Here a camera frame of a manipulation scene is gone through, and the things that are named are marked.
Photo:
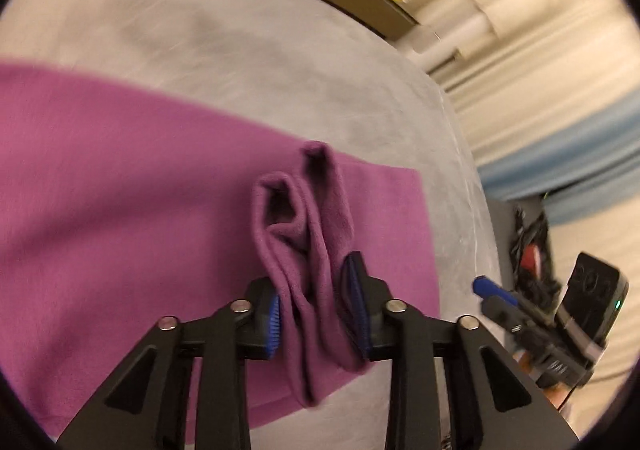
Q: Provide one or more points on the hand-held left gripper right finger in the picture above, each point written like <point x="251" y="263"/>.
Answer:
<point x="356" y="300"/>

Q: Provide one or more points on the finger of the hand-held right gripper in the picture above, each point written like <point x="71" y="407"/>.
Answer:
<point x="492" y="289"/>
<point x="507" y="315"/>

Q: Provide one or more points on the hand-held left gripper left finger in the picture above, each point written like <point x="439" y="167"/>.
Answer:
<point x="273" y="325"/>

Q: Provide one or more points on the purple fleece pants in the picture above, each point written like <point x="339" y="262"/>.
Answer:
<point x="125" y="205"/>

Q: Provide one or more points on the blue curtain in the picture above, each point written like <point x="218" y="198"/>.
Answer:
<point x="575" y="160"/>

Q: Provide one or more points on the cream curtain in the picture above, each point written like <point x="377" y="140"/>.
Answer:
<point x="540" y="55"/>

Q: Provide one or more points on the grey blanket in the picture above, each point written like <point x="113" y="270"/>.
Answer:
<point x="250" y="70"/>

